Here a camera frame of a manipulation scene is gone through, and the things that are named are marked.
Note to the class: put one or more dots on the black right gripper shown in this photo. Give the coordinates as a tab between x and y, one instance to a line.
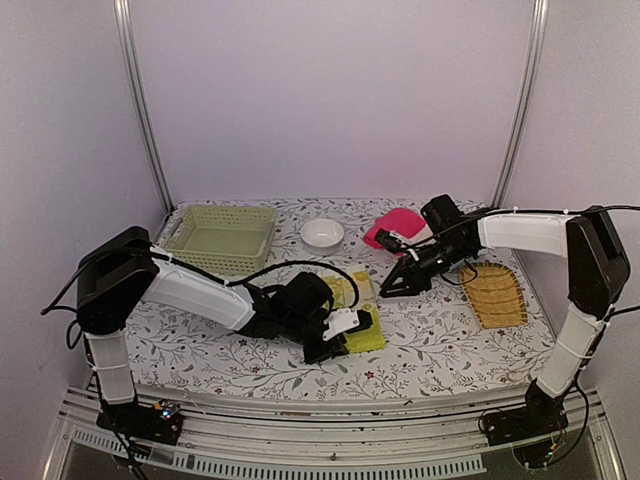
416	282

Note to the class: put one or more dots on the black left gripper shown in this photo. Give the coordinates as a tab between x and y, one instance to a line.
336	350

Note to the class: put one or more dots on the green crocodile pattern towel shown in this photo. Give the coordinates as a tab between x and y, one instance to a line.
369	338

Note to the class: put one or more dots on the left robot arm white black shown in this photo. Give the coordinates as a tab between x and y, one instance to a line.
129	269

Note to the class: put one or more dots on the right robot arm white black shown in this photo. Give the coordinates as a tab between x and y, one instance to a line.
598	267

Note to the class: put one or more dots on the pink towel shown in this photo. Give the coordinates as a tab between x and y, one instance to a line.
405	222

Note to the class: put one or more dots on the white ceramic bowl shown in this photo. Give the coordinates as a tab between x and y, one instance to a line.
322	237

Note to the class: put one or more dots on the yellow woven bamboo tray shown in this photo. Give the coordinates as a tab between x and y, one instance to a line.
494	294

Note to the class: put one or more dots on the green plastic basket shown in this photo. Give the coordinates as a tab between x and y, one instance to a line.
230	240

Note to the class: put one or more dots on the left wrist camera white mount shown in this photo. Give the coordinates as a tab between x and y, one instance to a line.
340	321

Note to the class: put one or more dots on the aluminium front rail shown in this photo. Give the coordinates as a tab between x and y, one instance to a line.
225	437

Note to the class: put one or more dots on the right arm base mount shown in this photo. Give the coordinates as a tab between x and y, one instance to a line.
525	425

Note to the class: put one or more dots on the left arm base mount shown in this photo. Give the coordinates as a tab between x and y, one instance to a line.
160	423

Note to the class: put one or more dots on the right aluminium frame post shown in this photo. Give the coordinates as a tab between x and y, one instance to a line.
531	67

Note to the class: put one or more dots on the aluminium frame post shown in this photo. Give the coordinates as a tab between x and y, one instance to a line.
531	67
126	37

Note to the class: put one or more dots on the left aluminium frame post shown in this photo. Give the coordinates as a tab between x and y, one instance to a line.
126	37

